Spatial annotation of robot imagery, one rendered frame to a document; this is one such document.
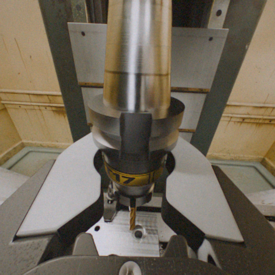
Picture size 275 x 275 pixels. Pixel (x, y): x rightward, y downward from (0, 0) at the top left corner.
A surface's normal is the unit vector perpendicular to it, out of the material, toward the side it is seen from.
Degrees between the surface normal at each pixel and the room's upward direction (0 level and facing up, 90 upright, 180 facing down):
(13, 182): 24
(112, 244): 0
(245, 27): 90
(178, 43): 90
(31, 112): 90
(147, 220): 0
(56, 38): 90
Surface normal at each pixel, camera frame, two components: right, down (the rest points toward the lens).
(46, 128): -0.05, 0.52
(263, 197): -0.35, -0.80
